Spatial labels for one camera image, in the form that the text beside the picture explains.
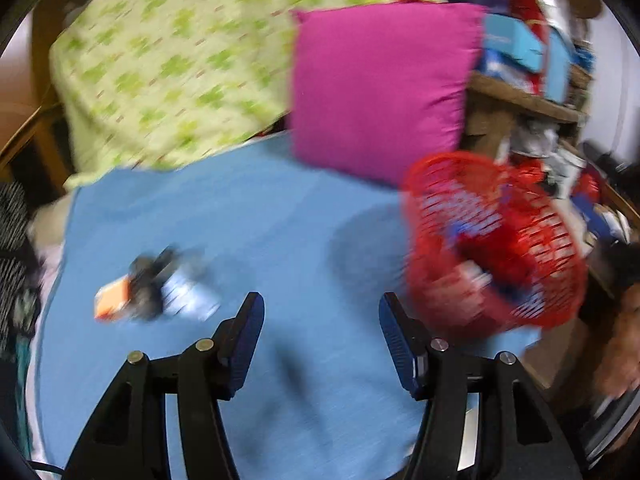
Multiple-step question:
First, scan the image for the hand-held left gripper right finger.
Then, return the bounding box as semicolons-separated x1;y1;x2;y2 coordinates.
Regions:
378;291;583;480

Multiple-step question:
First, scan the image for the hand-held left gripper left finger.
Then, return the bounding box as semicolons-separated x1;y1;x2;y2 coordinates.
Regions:
64;291;265;480

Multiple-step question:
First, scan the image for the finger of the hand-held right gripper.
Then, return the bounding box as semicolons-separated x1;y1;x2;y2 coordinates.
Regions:
587;242;640;291

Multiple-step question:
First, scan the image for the red plastic mesh basket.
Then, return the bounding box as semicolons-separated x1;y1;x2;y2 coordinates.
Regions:
402;151;588;336

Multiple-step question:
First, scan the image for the black plastic bag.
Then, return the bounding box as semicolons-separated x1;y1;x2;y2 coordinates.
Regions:
127;247;181;321

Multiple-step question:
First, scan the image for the orange paper box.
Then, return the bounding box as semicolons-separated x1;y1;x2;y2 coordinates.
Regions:
94;277;132;322

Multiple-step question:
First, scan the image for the person's right hand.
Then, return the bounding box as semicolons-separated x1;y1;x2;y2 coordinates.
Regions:
595;285;640;397

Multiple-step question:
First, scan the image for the blue blanket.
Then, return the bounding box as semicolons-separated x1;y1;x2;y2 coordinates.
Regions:
35;132;541;480

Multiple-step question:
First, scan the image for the rough wooden table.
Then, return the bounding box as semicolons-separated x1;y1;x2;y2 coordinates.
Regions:
462;72;588;161

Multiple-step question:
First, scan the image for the light blue storage bin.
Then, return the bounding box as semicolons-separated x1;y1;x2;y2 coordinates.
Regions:
542;25;573;103

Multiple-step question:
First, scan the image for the blue white plastic package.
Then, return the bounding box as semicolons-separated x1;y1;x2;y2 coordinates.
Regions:
475;55;538;93

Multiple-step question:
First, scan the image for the teal garment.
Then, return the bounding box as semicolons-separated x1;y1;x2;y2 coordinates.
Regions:
12;335;37;456

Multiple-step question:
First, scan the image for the beige cushion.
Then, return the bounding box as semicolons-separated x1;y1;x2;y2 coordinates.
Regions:
27;192;76;248

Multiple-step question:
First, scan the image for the light blue cardboard box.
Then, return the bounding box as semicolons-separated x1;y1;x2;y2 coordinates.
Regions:
482;12;546;73

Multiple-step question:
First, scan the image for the black white dotted garment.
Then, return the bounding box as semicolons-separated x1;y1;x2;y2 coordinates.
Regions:
0;182;43;351

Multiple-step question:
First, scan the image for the magenta pillow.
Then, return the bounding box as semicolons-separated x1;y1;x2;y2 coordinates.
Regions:
290;2;488;188

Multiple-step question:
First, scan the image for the red cardboard box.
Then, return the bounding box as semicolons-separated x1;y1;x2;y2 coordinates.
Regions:
502;0;551;96

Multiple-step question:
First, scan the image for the green clover print quilt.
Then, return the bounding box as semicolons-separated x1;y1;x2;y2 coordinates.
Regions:
50;0;446;188

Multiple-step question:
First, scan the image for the brown wooden column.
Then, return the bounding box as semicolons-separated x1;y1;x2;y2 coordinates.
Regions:
0;5;66;161

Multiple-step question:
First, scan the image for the black cable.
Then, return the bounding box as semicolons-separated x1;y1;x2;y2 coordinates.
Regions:
27;460;66;477

